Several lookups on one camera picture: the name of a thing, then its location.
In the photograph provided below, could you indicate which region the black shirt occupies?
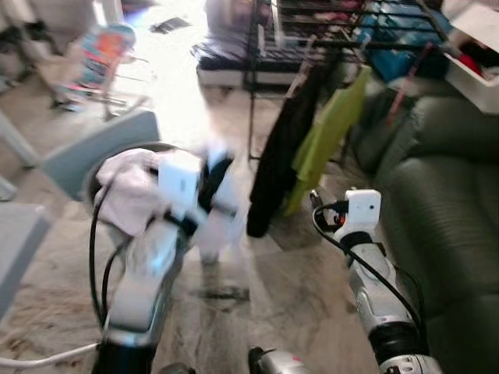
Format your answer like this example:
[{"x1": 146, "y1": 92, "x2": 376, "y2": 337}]
[{"x1": 246, "y1": 65, "x2": 325, "y2": 239}]

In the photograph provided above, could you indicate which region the grey robot right leg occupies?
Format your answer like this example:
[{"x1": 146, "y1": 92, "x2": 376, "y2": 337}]
[{"x1": 247, "y1": 346, "x2": 313, "y2": 374}]

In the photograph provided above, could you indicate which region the grey laundry basket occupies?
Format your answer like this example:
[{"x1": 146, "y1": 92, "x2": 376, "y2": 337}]
[{"x1": 81, "y1": 139, "x2": 204, "y2": 206}]

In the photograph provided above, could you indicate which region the small black cloth item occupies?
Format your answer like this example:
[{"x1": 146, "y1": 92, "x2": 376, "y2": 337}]
[{"x1": 147, "y1": 16, "x2": 193, "y2": 37}]

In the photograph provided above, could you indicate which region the colourful baby bouncer seat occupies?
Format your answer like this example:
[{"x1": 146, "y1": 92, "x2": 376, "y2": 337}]
[{"x1": 54, "y1": 23, "x2": 154, "y2": 118}]

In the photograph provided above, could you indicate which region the blue suitcase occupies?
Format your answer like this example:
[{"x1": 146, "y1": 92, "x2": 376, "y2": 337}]
[{"x1": 362, "y1": 0, "x2": 454, "y2": 83}]

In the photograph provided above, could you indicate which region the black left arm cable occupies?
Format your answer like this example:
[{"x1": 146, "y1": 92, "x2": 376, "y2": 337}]
[{"x1": 87, "y1": 182, "x2": 126, "y2": 329}]

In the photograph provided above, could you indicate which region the red cloth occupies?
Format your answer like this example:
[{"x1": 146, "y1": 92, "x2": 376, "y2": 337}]
[{"x1": 455, "y1": 50, "x2": 485, "y2": 76}]

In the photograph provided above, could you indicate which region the grey robot leg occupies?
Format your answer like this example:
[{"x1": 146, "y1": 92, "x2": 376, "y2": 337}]
[
  {"x1": 159, "y1": 362, "x2": 196, "y2": 374},
  {"x1": 247, "y1": 346, "x2": 313, "y2": 374}
]

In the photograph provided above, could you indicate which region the black metal drying rack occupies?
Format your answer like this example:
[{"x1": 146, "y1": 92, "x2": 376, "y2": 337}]
[{"x1": 245, "y1": 0, "x2": 454, "y2": 161}]

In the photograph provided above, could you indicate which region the white cord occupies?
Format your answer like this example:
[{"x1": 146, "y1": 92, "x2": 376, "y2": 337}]
[{"x1": 0, "y1": 342, "x2": 103, "y2": 369}]

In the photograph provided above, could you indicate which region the white printed shirt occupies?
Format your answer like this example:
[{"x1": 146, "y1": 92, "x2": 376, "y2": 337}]
[{"x1": 93, "y1": 143, "x2": 251, "y2": 263}]

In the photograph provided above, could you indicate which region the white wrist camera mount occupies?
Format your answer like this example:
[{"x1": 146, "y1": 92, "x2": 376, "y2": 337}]
[
  {"x1": 342, "y1": 189, "x2": 384, "y2": 239},
  {"x1": 155, "y1": 151, "x2": 203, "y2": 220}
]

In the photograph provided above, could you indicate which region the white paper sheet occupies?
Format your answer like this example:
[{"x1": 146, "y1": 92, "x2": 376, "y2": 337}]
[{"x1": 448, "y1": 4, "x2": 499, "y2": 56}]

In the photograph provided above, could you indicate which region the white plastic storage box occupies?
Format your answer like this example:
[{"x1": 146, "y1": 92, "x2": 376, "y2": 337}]
[{"x1": 444, "y1": 4, "x2": 499, "y2": 115}]

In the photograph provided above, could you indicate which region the dark green leather sofa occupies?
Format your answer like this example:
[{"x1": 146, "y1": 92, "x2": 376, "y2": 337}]
[{"x1": 350, "y1": 74, "x2": 499, "y2": 374}]

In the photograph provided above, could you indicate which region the lime green shirt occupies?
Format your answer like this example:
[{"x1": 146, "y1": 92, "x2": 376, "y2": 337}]
[{"x1": 281, "y1": 65, "x2": 374, "y2": 218}]

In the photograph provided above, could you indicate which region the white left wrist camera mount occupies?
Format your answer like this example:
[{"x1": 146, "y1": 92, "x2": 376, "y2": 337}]
[{"x1": 155, "y1": 151, "x2": 203, "y2": 220}]

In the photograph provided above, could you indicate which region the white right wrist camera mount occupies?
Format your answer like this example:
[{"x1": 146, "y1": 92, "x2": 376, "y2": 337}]
[{"x1": 342, "y1": 189, "x2": 384, "y2": 239}]

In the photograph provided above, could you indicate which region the grey robot left leg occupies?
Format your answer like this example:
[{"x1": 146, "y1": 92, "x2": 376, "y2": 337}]
[{"x1": 159, "y1": 362, "x2": 196, "y2": 374}]

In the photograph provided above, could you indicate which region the dark blue folded mattress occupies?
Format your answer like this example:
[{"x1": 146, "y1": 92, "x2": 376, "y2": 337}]
[{"x1": 193, "y1": 0, "x2": 274, "y2": 87}]

